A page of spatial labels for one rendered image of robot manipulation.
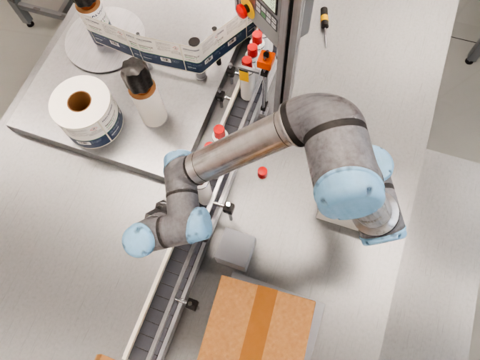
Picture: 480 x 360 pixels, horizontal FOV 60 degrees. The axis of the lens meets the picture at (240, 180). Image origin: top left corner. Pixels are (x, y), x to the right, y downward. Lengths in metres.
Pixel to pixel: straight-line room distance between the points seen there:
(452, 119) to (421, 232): 1.34
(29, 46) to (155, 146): 1.83
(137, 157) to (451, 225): 1.06
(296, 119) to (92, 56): 1.10
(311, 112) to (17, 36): 2.69
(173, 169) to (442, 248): 0.91
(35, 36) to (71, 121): 1.80
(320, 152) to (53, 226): 1.05
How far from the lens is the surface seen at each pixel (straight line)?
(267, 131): 0.82
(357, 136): 0.74
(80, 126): 1.42
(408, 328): 1.42
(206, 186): 1.22
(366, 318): 1.39
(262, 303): 1.06
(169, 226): 0.94
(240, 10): 1.15
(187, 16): 1.78
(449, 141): 2.66
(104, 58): 1.71
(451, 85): 2.86
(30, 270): 1.54
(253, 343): 1.06
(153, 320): 1.33
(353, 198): 0.71
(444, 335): 1.46
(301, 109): 0.78
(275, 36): 1.10
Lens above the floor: 2.18
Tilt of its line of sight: 69 degrees down
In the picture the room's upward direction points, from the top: 6 degrees counter-clockwise
